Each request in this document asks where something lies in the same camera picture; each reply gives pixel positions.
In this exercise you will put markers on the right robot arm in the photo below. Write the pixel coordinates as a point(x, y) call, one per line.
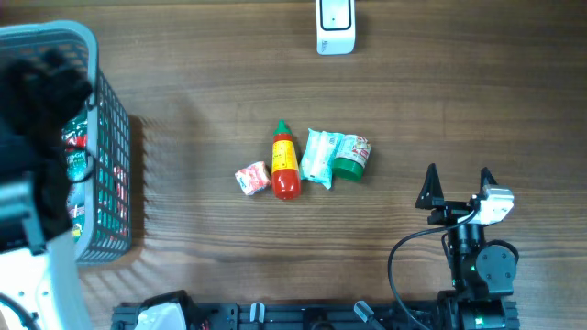
point(482, 271)

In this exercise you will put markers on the green 3M gloves package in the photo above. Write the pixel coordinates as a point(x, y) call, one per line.
point(75, 136)

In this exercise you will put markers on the red white snack packet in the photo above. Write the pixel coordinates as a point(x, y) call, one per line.
point(253, 178)

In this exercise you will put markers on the grey plastic shopping basket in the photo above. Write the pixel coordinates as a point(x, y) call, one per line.
point(107, 227)

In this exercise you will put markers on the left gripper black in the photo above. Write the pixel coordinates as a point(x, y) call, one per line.
point(71, 83)

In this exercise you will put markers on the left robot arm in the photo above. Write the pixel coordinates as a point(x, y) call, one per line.
point(40, 286)

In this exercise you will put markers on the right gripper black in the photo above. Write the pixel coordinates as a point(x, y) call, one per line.
point(431, 197)

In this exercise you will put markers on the white barcode scanner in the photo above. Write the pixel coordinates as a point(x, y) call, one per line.
point(335, 27)

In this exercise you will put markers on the green lid jar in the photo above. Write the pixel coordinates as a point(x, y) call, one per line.
point(351, 158)

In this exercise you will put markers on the mint green white pouch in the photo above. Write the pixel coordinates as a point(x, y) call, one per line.
point(320, 152)

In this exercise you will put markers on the red sauce bottle green cap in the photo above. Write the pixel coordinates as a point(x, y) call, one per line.
point(285, 175)

